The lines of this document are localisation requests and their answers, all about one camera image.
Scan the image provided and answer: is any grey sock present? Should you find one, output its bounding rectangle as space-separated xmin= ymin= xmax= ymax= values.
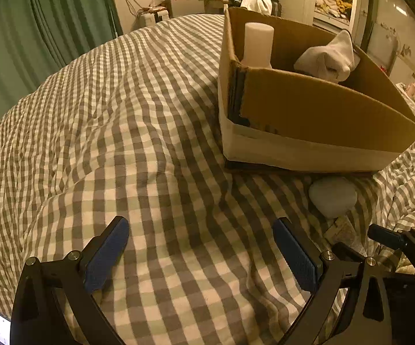
xmin=293 ymin=30 xmax=361 ymax=83

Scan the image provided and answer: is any white plastic bottle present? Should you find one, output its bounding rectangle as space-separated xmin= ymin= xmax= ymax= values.
xmin=241 ymin=22 xmax=275 ymax=69

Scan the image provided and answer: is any white smartphone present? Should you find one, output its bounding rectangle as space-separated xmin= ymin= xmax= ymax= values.
xmin=0 ymin=314 xmax=11 ymax=345

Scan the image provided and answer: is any pale blue oval soap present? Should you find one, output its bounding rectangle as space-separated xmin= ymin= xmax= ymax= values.
xmin=308 ymin=177 xmax=357 ymax=219

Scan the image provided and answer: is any brown cardboard box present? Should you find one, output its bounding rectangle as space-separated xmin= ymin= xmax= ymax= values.
xmin=218 ymin=8 xmax=415 ymax=173

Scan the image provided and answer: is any grey checked duvet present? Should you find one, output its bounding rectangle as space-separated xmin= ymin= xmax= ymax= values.
xmin=0 ymin=13 xmax=415 ymax=345

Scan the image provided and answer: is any white towel on chair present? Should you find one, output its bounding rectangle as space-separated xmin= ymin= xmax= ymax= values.
xmin=240 ymin=0 xmax=273 ymax=16

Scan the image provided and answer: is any small silver fridge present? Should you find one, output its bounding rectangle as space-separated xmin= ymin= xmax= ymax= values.
xmin=167 ymin=0 xmax=205 ymax=18

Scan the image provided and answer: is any green curtain left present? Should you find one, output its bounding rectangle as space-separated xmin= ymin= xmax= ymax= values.
xmin=0 ymin=0 xmax=122 ymax=119

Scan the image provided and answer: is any white suitcase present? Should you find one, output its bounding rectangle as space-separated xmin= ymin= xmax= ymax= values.
xmin=138 ymin=6 xmax=169 ymax=28

